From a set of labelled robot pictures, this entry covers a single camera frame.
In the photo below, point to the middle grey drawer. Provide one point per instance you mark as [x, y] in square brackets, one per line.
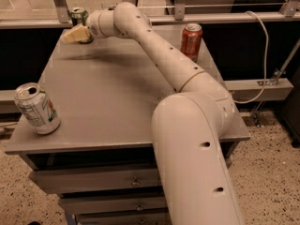
[92, 205]

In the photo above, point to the orange soda can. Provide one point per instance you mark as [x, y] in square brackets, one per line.
[191, 40]

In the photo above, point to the grey drawer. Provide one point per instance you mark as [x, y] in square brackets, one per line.
[93, 180]
[92, 205]
[149, 217]

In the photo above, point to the white 7up can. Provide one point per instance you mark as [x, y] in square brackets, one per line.
[37, 107]

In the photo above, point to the grey drawer cabinet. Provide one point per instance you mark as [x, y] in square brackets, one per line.
[106, 94]

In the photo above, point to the top grey drawer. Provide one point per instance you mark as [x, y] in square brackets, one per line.
[93, 180]

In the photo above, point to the metal railing frame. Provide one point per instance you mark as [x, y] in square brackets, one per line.
[20, 14]

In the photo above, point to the bottom grey drawer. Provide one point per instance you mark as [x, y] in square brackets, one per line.
[149, 217]

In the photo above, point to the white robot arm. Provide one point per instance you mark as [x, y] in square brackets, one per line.
[186, 126]

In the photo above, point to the green soda can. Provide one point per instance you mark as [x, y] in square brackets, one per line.
[79, 16]

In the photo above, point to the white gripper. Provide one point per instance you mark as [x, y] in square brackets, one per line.
[93, 24]

